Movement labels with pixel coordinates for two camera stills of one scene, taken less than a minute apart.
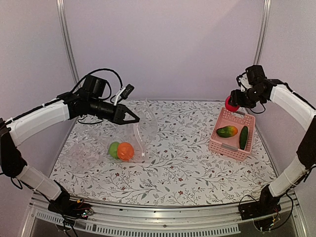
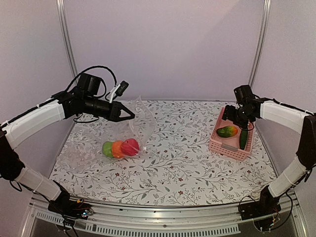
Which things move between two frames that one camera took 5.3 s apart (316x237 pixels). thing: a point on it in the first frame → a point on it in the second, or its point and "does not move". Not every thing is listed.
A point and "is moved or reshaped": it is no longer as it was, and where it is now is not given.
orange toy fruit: x=125 y=151 → x=117 y=149
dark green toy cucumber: x=243 y=138 does not move
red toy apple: x=229 y=106 is moved or reshaped
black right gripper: x=236 y=99 → x=228 y=114
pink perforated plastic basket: x=230 y=146 does not move
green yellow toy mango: x=227 y=131 does not move
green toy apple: x=113 y=148 → x=107 y=148
